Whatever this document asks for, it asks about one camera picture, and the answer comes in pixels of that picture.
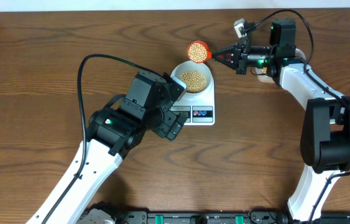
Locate red measuring scoop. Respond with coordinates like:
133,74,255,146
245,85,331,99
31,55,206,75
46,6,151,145
187,40,212,63

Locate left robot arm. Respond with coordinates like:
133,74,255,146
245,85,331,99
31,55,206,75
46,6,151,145
29,70,187,223

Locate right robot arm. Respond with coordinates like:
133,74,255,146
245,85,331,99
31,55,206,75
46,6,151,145
211,19,350,223

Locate soybeans in scoop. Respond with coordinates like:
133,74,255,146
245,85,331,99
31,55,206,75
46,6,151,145
188,43,208,63

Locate grey bowl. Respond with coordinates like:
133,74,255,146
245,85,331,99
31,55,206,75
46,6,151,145
171,60,214,95

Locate soybeans in bowl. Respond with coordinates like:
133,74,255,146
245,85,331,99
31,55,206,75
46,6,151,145
180,70,207,93

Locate white kitchen scale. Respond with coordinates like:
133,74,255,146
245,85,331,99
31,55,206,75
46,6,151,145
170,65,215,126

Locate soybeans in container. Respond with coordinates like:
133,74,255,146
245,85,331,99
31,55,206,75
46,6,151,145
260,67,267,74

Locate clear plastic container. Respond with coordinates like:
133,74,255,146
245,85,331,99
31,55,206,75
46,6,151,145
254,46,307,84

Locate left black cable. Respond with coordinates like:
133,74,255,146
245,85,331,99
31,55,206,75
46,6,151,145
39,54,163,224

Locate black cable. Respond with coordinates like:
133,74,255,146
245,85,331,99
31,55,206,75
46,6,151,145
39,54,163,224
242,8,350,223

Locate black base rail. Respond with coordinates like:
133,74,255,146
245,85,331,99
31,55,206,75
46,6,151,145
78,211,350,224

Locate right black cable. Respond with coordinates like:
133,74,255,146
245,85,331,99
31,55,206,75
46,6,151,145
242,8,350,223

